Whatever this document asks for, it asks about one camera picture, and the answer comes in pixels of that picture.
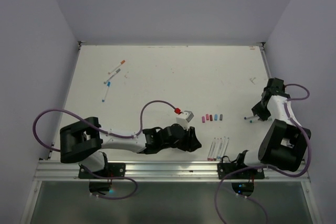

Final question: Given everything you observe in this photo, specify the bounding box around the purple capped white marker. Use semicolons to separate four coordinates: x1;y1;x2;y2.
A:
244;115;257;120

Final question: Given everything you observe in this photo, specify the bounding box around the magenta capped white marker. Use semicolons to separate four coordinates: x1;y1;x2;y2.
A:
207;138;217;161

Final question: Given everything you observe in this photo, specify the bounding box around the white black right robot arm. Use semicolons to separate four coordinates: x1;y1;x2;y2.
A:
234;78;311;178

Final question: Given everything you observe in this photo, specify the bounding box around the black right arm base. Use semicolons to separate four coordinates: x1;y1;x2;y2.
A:
217;151;265;197

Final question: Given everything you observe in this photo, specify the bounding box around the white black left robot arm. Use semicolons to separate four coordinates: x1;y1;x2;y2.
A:
60;117;202;178

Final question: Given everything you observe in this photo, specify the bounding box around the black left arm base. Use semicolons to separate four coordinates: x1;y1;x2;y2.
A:
78;152;126;196

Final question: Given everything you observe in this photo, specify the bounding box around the grey capped marker far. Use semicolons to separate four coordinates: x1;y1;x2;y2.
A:
104;68;121;84

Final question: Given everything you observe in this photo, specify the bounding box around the orange capped white marker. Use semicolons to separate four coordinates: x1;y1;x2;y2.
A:
108;60;125;74

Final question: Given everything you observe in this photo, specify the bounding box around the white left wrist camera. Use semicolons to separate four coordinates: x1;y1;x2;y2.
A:
176;111;194;130

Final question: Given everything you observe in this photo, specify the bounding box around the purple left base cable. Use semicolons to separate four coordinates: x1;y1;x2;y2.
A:
89;166;139;200

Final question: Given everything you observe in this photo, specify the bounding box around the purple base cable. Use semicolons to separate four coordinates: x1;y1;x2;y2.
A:
214;165;271;224
89;166;139;200

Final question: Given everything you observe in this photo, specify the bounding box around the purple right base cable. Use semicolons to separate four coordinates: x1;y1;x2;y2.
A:
214;165;271;224

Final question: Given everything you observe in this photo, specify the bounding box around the aluminium mounting rail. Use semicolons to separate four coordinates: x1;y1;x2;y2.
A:
33;159;310;182

